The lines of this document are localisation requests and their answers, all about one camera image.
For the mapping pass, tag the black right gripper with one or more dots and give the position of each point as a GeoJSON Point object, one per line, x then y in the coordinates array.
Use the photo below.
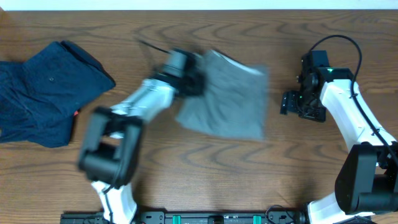
{"type": "Point", "coordinates": [289, 103]}

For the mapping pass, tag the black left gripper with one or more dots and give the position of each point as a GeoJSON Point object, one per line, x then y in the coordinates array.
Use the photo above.
{"type": "Point", "coordinates": [193, 78]}

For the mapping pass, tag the grey shorts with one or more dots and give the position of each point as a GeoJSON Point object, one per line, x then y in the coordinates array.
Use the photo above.
{"type": "Point", "coordinates": [234, 102]}

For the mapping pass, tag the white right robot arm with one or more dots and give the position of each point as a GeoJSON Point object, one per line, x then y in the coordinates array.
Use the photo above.
{"type": "Point", "coordinates": [367, 182]}

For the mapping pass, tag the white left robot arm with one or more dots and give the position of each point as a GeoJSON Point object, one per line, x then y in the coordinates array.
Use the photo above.
{"type": "Point", "coordinates": [109, 151]}

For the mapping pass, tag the navy blue folded shorts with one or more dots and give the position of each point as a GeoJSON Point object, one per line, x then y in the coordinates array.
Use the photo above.
{"type": "Point", "coordinates": [40, 97]}

